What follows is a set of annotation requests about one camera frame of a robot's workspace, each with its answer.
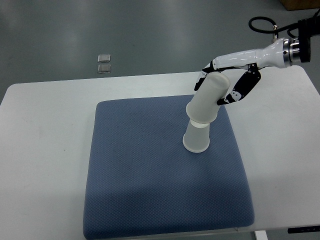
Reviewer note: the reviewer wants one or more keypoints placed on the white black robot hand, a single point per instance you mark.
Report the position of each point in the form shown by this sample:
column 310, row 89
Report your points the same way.
column 281, row 54

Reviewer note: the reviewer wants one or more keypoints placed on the white paper cup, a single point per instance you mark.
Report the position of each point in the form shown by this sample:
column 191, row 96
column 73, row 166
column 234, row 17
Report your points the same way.
column 197, row 137
column 203, row 108

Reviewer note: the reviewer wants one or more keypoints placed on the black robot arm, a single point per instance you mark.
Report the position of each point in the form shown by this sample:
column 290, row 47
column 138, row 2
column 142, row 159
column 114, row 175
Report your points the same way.
column 303, row 30

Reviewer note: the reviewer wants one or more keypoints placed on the white paper cup on cushion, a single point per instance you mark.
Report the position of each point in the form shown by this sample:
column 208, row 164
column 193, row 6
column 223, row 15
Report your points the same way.
column 197, row 137

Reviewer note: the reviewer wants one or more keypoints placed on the brown cardboard box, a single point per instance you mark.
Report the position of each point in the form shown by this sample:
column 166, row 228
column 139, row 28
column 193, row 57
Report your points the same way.
column 295, row 5

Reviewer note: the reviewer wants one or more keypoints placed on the upper metal floor plate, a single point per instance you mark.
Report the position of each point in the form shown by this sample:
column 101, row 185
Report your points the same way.
column 104, row 58

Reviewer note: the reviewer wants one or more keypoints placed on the blue fabric cushion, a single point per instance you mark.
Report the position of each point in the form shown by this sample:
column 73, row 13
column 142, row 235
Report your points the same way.
column 142, row 181

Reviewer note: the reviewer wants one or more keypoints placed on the white table leg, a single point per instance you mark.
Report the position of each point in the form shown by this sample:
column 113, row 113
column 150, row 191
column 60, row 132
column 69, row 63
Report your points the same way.
column 261, row 235

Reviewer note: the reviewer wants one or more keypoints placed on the black table control panel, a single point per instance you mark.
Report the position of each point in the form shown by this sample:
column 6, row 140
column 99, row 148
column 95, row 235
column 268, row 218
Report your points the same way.
column 304, row 229

